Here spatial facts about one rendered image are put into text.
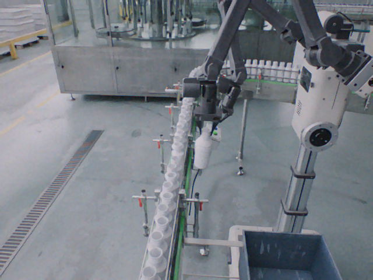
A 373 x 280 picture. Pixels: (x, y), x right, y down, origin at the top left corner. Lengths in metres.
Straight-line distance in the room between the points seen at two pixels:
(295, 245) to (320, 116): 0.56
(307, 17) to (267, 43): 5.36
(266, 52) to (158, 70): 2.74
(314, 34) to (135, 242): 1.93
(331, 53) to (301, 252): 0.78
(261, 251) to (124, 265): 1.26
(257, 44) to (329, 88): 5.15
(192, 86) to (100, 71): 3.90
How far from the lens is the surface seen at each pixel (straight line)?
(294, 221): 1.80
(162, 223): 0.95
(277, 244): 1.29
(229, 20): 1.03
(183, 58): 4.49
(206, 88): 1.01
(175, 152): 1.30
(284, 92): 2.80
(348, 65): 1.17
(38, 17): 11.22
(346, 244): 2.72
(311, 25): 1.12
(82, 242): 2.54
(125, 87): 4.80
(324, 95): 1.35
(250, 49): 6.44
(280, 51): 6.56
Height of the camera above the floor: 1.82
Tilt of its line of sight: 29 degrees down
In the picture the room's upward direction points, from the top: straight up
